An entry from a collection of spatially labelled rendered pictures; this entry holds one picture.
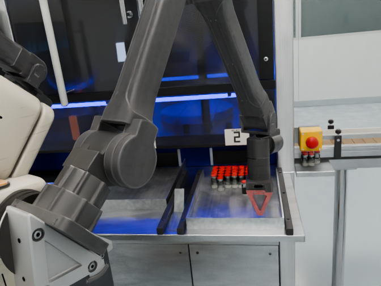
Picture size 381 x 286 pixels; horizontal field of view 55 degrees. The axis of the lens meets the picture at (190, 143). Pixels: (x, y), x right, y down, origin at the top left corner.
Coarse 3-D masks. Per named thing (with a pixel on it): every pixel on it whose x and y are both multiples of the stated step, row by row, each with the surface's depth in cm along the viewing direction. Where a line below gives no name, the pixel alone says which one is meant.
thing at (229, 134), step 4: (228, 132) 128; (232, 132) 128; (240, 132) 127; (228, 136) 128; (232, 136) 128; (240, 136) 128; (244, 136) 127; (248, 136) 127; (228, 140) 129; (232, 140) 128; (236, 140) 128; (240, 140) 128; (244, 140) 128; (228, 144) 129; (232, 144) 129; (236, 144) 129; (240, 144) 128; (244, 144) 128
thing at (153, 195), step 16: (160, 176) 136; (176, 176) 126; (112, 192) 127; (128, 192) 126; (144, 192) 124; (160, 192) 123; (112, 208) 115; (128, 208) 114; (144, 208) 113; (160, 208) 112
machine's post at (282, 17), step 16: (272, 0) 117; (288, 0) 111; (288, 16) 113; (288, 32) 114; (288, 48) 116; (288, 64) 117; (288, 80) 119; (288, 96) 121; (288, 112) 122; (288, 128) 124; (288, 144) 126; (288, 160) 128; (288, 256) 140; (288, 272) 142
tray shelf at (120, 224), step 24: (192, 168) 142; (288, 192) 115; (120, 216) 110; (144, 216) 109; (120, 240) 101; (144, 240) 100; (168, 240) 99; (192, 240) 98; (216, 240) 96; (240, 240) 95; (264, 240) 94; (288, 240) 93
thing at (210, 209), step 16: (272, 176) 126; (208, 192) 120; (224, 192) 118; (240, 192) 117; (192, 208) 107; (208, 208) 109; (224, 208) 108; (240, 208) 108; (272, 208) 106; (192, 224) 99; (208, 224) 98; (224, 224) 98; (240, 224) 97; (256, 224) 96; (272, 224) 95
